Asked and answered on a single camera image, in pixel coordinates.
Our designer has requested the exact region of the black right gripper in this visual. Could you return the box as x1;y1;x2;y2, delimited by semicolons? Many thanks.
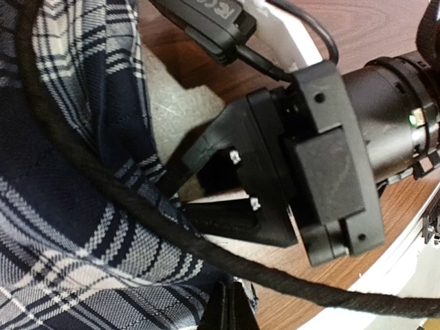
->
184;61;385;266

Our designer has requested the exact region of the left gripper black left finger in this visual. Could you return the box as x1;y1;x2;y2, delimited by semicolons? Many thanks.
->
206;282;237;330

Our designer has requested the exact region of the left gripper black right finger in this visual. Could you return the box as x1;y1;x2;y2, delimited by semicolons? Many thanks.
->
233;280;259;329

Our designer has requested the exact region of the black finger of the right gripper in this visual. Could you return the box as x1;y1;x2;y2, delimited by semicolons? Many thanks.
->
161;98;254;197

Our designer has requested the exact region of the black white plaid shirt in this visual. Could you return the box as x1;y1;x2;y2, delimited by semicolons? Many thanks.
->
1;1;230;329

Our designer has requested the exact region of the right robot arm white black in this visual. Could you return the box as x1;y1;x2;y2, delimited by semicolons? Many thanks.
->
158;1;439;267

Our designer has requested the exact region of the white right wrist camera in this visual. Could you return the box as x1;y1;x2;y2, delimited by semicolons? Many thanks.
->
147;0;320;75

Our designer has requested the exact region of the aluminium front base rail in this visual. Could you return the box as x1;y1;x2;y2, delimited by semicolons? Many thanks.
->
300;187;439;329

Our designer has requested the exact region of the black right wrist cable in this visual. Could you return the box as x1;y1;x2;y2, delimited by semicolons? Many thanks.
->
6;0;440;319

